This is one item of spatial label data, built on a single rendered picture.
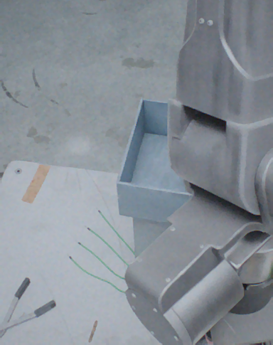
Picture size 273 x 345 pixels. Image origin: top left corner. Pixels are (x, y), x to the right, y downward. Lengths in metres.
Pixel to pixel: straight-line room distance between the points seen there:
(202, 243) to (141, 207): 0.51
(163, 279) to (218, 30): 0.15
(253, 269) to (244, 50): 0.16
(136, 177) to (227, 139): 0.61
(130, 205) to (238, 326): 0.43
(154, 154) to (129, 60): 1.62
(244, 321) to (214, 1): 0.27
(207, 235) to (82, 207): 0.80
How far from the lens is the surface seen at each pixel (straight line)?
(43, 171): 1.24
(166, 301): 0.38
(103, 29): 2.75
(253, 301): 0.48
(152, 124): 0.99
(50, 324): 1.07
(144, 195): 0.86
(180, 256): 0.38
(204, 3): 0.35
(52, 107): 2.43
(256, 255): 0.41
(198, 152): 0.38
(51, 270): 1.11
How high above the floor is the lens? 1.75
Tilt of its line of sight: 52 degrees down
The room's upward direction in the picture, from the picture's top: 3 degrees counter-clockwise
